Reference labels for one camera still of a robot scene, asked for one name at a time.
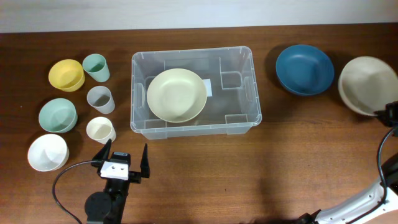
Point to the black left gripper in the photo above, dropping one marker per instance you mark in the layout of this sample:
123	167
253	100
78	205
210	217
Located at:
135	176

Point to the dark blue bowl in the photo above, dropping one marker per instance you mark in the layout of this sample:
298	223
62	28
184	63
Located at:
304	70

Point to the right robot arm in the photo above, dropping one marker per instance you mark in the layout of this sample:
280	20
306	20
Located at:
376	200

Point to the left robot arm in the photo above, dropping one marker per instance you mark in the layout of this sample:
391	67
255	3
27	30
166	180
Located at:
108	205

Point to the mint green small bowl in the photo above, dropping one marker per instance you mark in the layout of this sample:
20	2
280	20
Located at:
58	116

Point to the cream cup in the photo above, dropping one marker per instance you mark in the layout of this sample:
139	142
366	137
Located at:
101	130

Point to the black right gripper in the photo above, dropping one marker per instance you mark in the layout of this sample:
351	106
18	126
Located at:
390	114

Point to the white small bowl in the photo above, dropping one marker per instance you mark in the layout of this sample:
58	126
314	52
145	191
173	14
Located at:
48	152

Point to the clear plastic storage bin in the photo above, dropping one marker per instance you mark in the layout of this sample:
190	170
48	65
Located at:
232	105

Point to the beige large bowl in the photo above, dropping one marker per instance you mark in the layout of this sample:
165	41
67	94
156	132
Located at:
367	84

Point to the mint green cup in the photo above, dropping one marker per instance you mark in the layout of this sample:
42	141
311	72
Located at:
96	66

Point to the grey translucent cup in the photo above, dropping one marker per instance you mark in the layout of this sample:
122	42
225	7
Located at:
101	99

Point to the yellow small bowl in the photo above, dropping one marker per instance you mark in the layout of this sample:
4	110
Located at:
67	75

